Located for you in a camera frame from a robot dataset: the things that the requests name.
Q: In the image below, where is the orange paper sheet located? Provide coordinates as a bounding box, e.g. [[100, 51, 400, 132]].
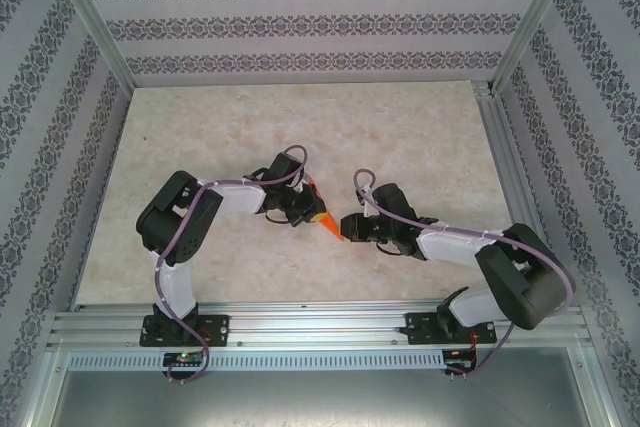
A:
[[307, 179, 347, 244]]

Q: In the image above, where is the grey metal sheet tray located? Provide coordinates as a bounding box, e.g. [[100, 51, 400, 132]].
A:
[[49, 369, 611, 427]]

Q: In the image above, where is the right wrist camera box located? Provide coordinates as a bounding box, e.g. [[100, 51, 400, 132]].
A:
[[355, 183, 417, 222]]

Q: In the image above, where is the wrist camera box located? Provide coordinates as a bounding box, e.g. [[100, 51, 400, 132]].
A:
[[355, 183, 417, 222], [268, 150, 305, 187]]

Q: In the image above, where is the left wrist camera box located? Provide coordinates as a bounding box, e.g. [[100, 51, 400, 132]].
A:
[[268, 150, 305, 187]]

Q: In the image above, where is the long aluminium mounting rail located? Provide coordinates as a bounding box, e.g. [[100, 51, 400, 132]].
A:
[[47, 298, 595, 350]]

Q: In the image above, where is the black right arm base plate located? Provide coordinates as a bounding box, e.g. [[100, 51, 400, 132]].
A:
[[404, 311, 498, 347]]

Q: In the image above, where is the grey slotted cable duct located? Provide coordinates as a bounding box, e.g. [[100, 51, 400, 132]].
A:
[[67, 350, 447, 372]]

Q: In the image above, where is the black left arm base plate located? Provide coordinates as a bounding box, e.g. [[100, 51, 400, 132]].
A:
[[139, 314, 232, 348]]

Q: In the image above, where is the aluminium side rail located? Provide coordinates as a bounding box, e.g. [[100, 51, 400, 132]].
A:
[[472, 80, 569, 307]]

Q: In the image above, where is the short aluminium frame post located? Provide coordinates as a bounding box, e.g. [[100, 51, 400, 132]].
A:
[[17, 346, 69, 427], [569, 346, 624, 427]]

